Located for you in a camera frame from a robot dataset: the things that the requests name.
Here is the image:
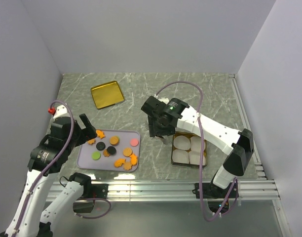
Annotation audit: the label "metal tongs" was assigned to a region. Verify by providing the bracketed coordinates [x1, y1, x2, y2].
[159, 135, 170, 145]

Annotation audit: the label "round waffle cookie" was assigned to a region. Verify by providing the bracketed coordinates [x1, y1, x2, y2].
[123, 147, 133, 157]
[110, 136, 118, 146]

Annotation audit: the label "black white sandwich cookie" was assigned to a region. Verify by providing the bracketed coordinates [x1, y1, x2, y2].
[107, 146, 116, 156]

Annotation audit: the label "pink macaron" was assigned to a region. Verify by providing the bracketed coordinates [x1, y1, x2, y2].
[130, 138, 139, 147]

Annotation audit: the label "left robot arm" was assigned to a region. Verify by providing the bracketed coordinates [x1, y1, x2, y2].
[0, 113, 96, 237]

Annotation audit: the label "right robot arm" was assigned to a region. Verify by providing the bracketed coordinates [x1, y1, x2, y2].
[141, 96, 254, 197]

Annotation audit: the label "orange leaf cookie left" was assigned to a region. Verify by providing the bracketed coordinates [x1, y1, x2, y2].
[87, 139, 96, 145]

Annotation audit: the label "orange leaf cookie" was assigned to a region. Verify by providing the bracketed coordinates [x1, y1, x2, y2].
[87, 139, 96, 145]
[123, 161, 132, 170]

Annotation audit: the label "orange fish cookie top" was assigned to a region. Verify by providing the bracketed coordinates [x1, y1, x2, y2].
[96, 129, 105, 139]

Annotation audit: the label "orange fish cookie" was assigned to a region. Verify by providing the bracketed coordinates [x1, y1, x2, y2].
[130, 154, 138, 165]
[114, 158, 126, 168]
[96, 129, 105, 139]

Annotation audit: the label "black sandwich cookie left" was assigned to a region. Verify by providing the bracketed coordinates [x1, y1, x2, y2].
[96, 142, 106, 151]

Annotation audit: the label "lilac plastic tray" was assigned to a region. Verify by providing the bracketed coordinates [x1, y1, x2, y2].
[76, 129, 141, 172]

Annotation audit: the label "gold cookie tin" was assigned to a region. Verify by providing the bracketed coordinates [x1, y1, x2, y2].
[171, 132, 199, 168]

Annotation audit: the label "white paper cup top-right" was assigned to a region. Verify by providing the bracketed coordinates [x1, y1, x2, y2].
[190, 136, 201, 153]

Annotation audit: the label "gold tin lid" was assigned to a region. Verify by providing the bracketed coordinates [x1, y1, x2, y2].
[90, 80, 125, 109]

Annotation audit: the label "orange fish cookie bottom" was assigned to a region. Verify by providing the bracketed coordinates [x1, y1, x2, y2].
[114, 158, 126, 168]

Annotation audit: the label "orange fish cookie right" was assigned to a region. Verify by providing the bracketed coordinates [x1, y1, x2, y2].
[130, 154, 138, 165]

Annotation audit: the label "white paper cup bottom-right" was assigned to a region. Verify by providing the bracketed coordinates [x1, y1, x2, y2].
[189, 151, 206, 166]

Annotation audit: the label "orange leaf cookie bottom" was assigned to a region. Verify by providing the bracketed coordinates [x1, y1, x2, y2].
[123, 161, 132, 170]

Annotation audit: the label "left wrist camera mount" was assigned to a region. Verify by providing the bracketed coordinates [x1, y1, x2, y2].
[48, 105, 70, 120]

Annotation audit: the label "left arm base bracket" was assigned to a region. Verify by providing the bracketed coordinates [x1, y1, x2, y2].
[73, 184, 109, 214]

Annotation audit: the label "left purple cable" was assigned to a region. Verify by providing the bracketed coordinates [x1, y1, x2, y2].
[10, 100, 75, 234]

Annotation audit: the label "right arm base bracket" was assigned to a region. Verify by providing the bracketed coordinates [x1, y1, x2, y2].
[202, 181, 239, 215]

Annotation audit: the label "aluminium rail frame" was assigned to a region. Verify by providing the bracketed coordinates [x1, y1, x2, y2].
[43, 74, 290, 237]

